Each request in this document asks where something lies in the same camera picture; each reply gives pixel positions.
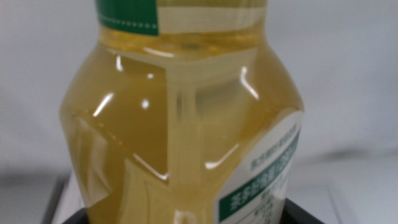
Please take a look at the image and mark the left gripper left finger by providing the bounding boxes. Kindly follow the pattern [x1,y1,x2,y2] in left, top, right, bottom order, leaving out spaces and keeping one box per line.
[61,207,90,224]

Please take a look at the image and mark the yellow juice bottle white cap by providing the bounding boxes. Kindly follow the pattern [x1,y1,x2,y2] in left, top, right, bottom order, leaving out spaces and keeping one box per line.
[58,0,305,224]

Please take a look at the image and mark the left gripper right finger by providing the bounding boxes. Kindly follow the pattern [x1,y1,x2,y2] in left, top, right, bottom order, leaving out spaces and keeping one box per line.
[280,198,326,224]

